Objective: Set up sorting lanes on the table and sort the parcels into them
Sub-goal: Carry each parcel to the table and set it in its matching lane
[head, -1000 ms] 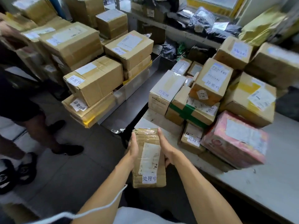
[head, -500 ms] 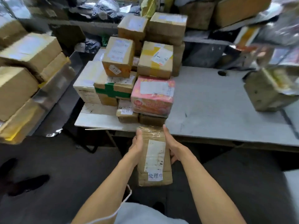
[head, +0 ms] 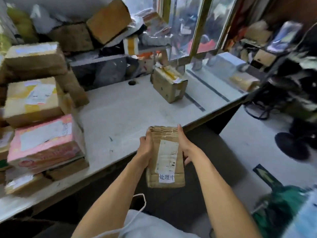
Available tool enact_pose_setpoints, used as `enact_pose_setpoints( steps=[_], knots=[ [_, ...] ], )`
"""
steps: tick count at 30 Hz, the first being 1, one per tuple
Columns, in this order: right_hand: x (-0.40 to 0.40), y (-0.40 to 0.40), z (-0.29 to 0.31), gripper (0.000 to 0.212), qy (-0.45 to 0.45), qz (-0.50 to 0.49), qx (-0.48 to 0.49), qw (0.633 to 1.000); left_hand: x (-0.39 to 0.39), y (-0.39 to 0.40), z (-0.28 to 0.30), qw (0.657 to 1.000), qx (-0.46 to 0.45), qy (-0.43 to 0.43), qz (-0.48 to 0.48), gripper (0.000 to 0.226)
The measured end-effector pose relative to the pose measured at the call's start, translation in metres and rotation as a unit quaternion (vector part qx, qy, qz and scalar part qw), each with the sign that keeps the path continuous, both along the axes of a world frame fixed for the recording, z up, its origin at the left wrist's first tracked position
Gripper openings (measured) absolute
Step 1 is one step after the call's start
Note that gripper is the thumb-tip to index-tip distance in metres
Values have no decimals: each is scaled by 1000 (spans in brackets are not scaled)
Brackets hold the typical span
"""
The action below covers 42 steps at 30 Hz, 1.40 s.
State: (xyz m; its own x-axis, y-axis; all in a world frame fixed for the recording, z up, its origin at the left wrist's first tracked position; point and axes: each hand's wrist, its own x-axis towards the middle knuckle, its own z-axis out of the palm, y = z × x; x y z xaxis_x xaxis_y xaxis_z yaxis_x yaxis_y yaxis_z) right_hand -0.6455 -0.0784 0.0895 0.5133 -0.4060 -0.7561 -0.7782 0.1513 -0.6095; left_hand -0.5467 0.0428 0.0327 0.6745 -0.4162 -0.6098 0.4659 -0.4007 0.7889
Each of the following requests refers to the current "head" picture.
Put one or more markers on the orange white wrapped bundle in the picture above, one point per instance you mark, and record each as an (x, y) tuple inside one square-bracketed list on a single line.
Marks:
[(156, 22)]

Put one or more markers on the grey metal shelf rack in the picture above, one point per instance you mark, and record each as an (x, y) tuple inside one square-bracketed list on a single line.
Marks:
[(99, 59)]

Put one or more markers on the pile of cardboard parcels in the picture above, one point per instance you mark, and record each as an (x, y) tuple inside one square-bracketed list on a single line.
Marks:
[(32, 101)]

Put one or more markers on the large yellow-taped cardboard box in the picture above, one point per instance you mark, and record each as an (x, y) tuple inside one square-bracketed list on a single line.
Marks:
[(109, 19)]

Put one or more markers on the glass storefront with taped frame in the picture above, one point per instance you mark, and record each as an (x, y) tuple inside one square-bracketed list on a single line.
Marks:
[(203, 22)]

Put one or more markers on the small water dispenser cabinet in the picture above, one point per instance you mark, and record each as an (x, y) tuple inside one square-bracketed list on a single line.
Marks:
[(263, 58)]

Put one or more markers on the parcel with yellow tape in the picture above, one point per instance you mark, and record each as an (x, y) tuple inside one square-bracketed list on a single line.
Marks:
[(166, 86)]

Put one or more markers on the dark grey plastic mailer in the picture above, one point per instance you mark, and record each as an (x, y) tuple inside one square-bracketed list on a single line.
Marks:
[(116, 69)]

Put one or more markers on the green floor sticker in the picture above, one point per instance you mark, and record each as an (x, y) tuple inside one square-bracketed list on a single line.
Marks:
[(266, 175)]

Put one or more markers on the white foam box yellow tape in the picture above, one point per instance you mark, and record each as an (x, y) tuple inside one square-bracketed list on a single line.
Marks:
[(131, 45)]

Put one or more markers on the small taped cardboard parcel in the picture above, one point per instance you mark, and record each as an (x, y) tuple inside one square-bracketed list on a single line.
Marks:
[(244, 81)]

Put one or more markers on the clear acrylic divider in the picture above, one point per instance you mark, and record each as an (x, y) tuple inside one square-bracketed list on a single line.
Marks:
[(195, 102), (208, 85)]

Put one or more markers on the crumpled grey plastic bag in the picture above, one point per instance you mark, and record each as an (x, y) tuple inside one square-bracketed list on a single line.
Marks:
[(49, 14)]

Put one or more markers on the person's left hand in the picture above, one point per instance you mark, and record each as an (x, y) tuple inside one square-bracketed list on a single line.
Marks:
[(146, 148)]

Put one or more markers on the white box parcel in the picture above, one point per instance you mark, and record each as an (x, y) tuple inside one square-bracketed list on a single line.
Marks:
[(230, 60)]

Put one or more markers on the white woven sack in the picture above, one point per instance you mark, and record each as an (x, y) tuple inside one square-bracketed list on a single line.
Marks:
[(156, 38)]

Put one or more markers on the black standing fan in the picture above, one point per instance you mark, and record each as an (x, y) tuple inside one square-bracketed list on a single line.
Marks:
[(292, 146)]

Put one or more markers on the pink printed parcel box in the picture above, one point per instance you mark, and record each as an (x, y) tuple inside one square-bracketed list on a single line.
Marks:
[(44, 143)]

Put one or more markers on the person's right forearm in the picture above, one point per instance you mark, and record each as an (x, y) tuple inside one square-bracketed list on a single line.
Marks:
[(223, 195)]

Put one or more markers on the olive yellow bag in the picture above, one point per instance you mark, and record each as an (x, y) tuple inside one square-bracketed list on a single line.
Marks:
[(19, 24)]

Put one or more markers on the white printed plastic bags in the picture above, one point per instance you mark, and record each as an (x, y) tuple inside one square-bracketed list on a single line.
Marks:
[(304, 215)]

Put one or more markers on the person's right hand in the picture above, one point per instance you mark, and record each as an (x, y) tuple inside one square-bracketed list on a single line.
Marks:
[(188, 148)]

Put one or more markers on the person's left forearm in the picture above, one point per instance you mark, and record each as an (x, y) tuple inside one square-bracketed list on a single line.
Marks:
[(109, 205)]

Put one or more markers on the beige storage basket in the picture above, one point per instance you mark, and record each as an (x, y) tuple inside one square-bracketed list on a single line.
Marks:
[(146, 64)]

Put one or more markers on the green cloth bag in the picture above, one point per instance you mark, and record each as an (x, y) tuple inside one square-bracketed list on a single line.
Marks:
[(277, 210)]

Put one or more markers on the brown parcel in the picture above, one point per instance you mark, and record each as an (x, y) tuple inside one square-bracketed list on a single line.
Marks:
[(166, 171)]

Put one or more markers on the small handwritten cardboard box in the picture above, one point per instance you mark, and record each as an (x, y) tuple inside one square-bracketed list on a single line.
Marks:
[(71, 38)]

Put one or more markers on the red cloth heap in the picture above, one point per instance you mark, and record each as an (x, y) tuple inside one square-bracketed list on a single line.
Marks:
[(205, 45)]

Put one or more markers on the open cardboard box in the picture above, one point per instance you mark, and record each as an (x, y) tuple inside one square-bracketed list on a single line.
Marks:
[(257, 32)]

